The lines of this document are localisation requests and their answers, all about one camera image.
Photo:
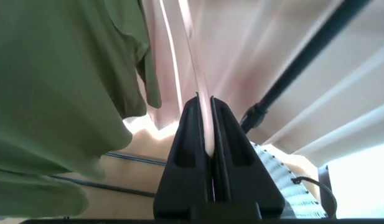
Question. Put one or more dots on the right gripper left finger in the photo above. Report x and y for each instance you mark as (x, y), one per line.
(182, 186)

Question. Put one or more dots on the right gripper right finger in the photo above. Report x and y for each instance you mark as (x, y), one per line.
(247, 186)

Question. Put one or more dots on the pink clothes hanger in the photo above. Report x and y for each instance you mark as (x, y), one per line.
(207, 124)

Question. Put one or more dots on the green printed shirt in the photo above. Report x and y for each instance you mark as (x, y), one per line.
(54, 77)

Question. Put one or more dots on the white laundry basket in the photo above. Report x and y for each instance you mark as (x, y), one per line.
(291, 186)

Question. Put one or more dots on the black clothes rack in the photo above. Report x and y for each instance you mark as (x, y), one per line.
(303, 56)

